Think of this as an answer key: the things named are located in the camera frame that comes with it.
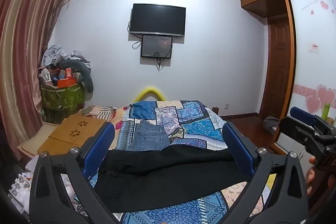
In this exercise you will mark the yellow foam tube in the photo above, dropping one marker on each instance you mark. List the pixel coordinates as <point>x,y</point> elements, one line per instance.
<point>148,90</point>

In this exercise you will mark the grey plush pillow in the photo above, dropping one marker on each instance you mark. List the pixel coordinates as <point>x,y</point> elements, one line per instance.
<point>85,74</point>

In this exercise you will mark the black pants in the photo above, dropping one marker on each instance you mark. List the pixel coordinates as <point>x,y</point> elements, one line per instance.
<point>162,176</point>

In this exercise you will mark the grey bag on floor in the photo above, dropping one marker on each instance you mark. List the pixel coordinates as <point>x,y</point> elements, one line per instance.
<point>271,124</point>

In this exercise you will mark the blue patterned patchwork quilt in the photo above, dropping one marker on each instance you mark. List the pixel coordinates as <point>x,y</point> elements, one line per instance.
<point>194,121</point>

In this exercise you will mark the blue jeans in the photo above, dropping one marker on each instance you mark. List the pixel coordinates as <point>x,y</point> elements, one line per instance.
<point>147,137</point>

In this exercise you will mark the beige cushion mat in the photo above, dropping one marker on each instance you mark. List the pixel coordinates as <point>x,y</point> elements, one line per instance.
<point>29,144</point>

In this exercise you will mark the small red box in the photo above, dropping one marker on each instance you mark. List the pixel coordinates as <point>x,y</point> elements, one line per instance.
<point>69,73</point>

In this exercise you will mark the striped pink curtain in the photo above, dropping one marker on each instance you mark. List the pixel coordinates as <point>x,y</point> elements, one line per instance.
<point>23,43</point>

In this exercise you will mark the green storage bag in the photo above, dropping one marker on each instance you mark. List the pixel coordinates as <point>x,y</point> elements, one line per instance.
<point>61,98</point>

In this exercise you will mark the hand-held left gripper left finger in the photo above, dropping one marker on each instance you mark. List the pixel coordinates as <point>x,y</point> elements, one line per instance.
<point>105,140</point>

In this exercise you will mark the black wall television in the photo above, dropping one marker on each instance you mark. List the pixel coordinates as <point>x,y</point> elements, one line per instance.
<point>158,19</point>

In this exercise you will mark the pile of grey clothes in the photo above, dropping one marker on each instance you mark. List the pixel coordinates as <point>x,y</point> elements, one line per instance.
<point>56,53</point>

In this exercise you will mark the brown wooden door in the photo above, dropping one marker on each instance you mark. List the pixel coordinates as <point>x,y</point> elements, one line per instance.
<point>277,66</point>

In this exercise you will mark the small black monitor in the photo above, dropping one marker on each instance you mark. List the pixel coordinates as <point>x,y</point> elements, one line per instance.
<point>156,46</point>

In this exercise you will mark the wooden bed post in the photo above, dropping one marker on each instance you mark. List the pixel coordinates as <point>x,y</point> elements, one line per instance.
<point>215,110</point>

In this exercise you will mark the red white door sticker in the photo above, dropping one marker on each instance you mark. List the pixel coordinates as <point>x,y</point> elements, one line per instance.
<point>314,47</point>

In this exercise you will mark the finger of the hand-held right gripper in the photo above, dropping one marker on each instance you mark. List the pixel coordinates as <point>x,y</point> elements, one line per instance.
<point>299,134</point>
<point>303,116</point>

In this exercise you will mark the orange box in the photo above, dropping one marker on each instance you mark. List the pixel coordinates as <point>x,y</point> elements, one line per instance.
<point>67,82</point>

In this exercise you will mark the green bottle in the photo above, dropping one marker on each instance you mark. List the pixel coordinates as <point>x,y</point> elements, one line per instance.
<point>326,111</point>

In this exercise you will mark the person's right hand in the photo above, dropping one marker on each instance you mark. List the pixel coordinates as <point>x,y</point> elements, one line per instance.
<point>311,178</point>

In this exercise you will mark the floral orange bed sheet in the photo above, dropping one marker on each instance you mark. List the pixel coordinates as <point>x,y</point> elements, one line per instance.
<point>101,112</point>

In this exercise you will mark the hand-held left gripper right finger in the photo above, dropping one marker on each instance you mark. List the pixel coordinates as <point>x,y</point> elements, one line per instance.
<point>236,148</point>

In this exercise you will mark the wooden lap desk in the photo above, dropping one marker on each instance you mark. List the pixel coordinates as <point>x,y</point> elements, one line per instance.
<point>71,132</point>

